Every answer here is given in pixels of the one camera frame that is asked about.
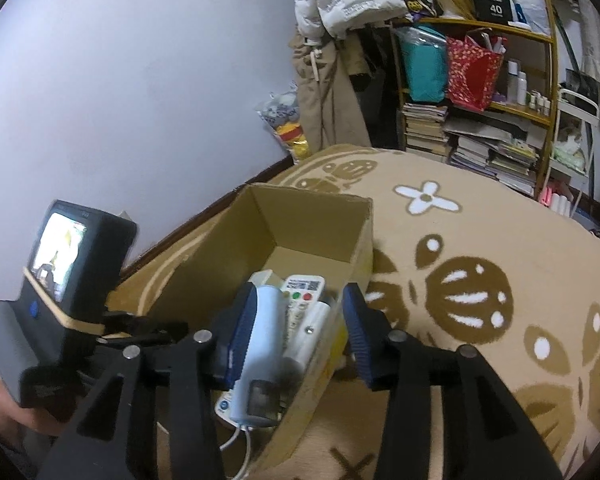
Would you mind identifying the beige coat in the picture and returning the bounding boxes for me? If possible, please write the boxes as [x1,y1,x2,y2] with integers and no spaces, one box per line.
[290,30,371,148]

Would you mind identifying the dark hanging clothes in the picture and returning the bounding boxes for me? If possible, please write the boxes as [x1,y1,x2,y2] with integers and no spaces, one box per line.
[350,25,406,151]

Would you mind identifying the white rectangular device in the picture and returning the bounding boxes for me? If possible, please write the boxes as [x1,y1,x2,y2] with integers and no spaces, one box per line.
[280,300,341,373]

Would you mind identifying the pink and white bottles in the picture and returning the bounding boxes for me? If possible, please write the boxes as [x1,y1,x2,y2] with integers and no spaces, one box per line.
[540,185,573,216]

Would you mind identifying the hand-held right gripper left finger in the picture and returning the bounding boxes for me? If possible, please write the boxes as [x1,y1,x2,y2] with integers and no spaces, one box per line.
[37,282,258,480]

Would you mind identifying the white puffer jacket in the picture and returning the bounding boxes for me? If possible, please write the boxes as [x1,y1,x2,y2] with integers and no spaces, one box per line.
[292,0,406,41]

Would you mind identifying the red patterned bag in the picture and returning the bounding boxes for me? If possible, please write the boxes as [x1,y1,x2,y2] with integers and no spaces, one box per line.
[445,30,508,112]

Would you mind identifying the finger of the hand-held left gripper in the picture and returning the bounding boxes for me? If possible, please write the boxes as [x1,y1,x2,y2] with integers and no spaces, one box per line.
[96,335,146,361]
[102,310,191,346]

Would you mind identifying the light blue handheld device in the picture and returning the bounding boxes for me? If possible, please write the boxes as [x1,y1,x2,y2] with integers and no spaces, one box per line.
[220,282,290,478]

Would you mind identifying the person's left forearm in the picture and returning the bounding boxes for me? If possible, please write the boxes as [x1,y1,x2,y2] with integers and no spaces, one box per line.
[0,375,61,436]

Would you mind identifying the white remote control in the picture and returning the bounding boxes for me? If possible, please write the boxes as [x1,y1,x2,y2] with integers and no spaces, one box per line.
[215,274,328,426]

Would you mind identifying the dark picture frame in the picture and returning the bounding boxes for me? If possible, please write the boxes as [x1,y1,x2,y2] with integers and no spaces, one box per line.
[565,69,600,101]

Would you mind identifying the white metal cart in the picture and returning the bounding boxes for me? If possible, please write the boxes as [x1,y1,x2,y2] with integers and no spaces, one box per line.
[547,67,600,216]

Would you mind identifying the beige printed blanket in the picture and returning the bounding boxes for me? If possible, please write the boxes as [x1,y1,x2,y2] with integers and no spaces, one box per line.
[105,144,600,480]

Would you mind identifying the wooden shelf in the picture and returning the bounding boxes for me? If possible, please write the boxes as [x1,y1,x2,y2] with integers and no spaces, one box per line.
[390,0,561,201]

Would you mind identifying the green tissue pack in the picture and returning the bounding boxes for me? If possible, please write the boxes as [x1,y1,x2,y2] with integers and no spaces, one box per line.
[552,130,588,168]

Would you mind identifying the black box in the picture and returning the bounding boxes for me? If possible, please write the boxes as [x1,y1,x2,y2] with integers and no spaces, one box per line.
[471,0,512,23]

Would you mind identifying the cardboard box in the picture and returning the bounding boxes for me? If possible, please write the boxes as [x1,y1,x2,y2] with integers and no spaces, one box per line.
[105,183,376,478]

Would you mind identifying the stack of old books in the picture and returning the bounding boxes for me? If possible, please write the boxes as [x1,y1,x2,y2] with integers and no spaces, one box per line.
[402,102,451,158]

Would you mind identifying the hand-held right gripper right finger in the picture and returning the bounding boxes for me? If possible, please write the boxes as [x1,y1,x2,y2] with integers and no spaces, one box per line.
[341,282,563,480]

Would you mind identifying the pale curtain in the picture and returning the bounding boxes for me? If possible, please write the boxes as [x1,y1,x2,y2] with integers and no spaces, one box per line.
[545,0,600,86]

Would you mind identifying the bag of plush toys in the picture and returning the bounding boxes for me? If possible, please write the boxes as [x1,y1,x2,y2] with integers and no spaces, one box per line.
[254,87,313,166]

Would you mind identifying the row of small bottles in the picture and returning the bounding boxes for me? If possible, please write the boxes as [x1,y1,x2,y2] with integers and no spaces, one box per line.
[505,59,553,116]

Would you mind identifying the pile of flat magazines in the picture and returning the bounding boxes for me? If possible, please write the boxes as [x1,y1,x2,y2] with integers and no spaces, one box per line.
[442,110,543,196]

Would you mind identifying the teal bag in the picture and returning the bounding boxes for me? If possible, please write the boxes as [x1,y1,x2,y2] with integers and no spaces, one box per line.
[397,25,448,103]

